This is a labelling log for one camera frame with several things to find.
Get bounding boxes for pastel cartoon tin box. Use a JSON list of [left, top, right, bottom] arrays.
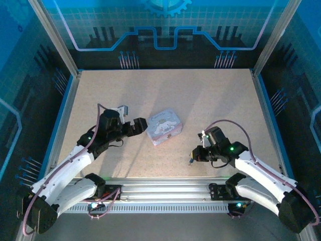
[[145, 107, 184, 147]]

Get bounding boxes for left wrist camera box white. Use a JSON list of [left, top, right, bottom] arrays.
[[110, 104, 129, 124]]

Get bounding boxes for slotted grey cable duct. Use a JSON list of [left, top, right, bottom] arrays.
[[64, 204, 279, 214]]

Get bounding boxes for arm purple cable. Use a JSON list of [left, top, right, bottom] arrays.
[[204, 118, 321, 226], [22, 103, 124, 237]]

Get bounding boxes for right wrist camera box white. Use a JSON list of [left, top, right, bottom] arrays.
[[198, 129, 211, 148]]

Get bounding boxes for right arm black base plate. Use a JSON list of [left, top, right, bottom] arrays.
[[208, 183, 252, 202]]

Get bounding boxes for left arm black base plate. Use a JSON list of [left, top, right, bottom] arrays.
[[94, 184, 123, 202]]

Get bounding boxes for right base connector with LED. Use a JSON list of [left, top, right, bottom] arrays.
[[227, 201, 248, 217]]

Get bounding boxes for aluminium frame post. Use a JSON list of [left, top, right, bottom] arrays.
[[27, 0, 83, 77], [251, 0, 303, 77]]

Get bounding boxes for aluminium table side rail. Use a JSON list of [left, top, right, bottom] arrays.
[[250, 68, 289, 182], [42, 70, 83, 182]]

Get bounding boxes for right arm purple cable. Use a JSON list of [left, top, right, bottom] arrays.
[[204, 118, 321, 226]]

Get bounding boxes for aluminium mounting rail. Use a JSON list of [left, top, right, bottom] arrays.
[[51, 177, 299, 205]]

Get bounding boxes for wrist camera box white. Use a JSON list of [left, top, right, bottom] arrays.
[[198, 129, 211, 148], [110, 104, 129, 124]]

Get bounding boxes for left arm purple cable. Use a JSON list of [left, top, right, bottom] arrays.
[[22, 103, 124, 237]]

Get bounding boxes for base connector with led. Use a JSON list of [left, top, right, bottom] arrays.
[[227, 201, 248, 217], [87, 199, 106, 212]]

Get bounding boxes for left base connector with LED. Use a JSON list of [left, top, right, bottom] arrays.
[[87, 199, 106, 212]]

